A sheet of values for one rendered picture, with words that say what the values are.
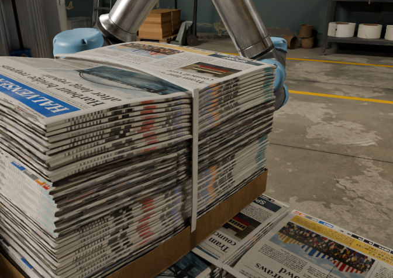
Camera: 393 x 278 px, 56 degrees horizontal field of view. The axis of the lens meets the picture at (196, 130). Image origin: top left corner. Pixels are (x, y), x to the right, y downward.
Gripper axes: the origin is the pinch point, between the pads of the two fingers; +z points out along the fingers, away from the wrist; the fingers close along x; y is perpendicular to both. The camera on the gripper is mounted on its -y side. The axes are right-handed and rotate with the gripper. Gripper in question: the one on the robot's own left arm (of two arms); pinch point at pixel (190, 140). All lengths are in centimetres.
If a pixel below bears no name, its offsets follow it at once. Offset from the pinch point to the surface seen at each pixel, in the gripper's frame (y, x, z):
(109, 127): 19.8, 21.9, 34.3
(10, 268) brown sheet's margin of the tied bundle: 3.8, 13.3, 42.5
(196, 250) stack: -2.4, 21.4, 22.1
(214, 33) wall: -74, -409, -507
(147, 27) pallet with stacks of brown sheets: -55, -453, -377
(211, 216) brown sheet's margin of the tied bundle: 1.5, 21.4, 19.0
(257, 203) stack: -2.3, 21.5, 7.1
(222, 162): 8.8, 20.9, 16.2
